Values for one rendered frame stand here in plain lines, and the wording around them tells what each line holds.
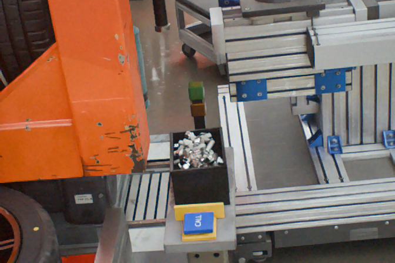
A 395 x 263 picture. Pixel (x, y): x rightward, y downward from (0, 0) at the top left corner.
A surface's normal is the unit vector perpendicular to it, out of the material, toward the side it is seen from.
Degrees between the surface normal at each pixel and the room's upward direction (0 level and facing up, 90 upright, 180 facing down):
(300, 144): 0
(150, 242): 0
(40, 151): 90
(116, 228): 0
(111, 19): 90
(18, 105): 90
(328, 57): 90
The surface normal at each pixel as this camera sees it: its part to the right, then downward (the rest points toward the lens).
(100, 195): 0.35, 0.41
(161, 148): -0.11, -0.87
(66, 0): -0.04, 0.48
